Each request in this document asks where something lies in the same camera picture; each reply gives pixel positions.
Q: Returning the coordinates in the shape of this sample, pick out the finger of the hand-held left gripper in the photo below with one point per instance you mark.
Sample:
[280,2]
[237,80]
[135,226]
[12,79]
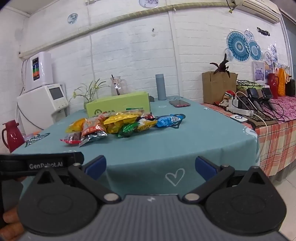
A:
[76,158]

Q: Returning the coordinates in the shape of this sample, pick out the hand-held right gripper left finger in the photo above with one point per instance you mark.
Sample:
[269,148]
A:
[96,165]

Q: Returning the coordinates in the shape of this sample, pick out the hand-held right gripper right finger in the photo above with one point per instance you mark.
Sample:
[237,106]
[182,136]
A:
[204,166]

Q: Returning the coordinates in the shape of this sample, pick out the pile of snack packets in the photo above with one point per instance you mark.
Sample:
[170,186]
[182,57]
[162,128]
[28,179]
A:
[111,124]

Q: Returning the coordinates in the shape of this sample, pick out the green cardboard box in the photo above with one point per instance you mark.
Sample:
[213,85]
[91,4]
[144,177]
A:
[120,103]

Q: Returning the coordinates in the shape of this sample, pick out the person's left hand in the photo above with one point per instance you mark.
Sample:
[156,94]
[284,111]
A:
[11,219]

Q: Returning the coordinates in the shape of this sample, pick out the red thermos jug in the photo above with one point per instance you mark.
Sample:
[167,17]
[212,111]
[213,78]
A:
[11,136]

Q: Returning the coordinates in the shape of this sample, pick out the white water dispenser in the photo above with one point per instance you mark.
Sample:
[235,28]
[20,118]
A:
[44,104]

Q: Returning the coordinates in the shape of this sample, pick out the smartphone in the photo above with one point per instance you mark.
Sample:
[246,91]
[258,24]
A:
[180,103]

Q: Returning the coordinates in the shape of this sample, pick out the flowering plant in glass vase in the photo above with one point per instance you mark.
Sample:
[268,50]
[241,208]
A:
[89,91]

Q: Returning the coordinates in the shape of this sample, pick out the patterned stuffed toy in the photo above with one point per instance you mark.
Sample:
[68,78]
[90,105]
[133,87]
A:
[227,98]

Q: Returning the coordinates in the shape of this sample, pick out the checked tablecloth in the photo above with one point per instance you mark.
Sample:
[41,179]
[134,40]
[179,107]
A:
[277,139]

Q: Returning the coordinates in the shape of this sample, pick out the brown cardboard box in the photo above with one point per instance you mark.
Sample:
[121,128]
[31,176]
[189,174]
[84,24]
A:
[217,88]

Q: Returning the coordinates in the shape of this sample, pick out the glass pitcher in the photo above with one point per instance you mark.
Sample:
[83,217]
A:
[119,85]

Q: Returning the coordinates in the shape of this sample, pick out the small black box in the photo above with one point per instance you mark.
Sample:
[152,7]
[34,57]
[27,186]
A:
[152,99]

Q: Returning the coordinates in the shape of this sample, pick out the lime green box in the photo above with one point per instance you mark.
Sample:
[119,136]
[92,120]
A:
[242,88]

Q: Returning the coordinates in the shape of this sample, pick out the grey thermos bottle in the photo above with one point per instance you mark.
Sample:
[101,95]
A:
[161,87]

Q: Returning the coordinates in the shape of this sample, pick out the purple leafy plant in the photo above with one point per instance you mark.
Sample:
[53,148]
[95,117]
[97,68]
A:
[223,66]

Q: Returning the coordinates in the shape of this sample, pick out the red kettle jug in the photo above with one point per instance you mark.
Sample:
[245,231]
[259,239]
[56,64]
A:
[273,85]

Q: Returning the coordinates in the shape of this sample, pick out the orange bag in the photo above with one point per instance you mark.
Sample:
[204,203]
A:
[281,82]

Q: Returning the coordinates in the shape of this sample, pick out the large blue paper fan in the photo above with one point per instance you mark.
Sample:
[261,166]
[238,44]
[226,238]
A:
[238,46]

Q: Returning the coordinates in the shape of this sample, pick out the small blue paper fan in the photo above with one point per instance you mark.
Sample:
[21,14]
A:
[254,51]

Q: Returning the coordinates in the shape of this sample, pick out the white air conditioner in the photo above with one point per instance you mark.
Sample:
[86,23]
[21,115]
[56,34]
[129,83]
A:
[259,9]

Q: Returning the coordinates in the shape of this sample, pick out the white wall water purifier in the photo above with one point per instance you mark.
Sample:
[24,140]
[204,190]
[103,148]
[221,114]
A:
[39,69]

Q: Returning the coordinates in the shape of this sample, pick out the wall picture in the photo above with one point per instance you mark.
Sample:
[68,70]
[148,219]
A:
[259,70]

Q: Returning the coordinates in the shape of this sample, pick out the round blue wall plate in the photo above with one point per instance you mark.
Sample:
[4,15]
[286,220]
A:
[72,18]
[149,2]

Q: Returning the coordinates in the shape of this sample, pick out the wrapped wall pipe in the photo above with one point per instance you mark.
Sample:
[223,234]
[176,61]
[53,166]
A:
[115,18]

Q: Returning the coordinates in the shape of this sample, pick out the black wall sign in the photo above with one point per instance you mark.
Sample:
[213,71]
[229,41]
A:
[263,31]

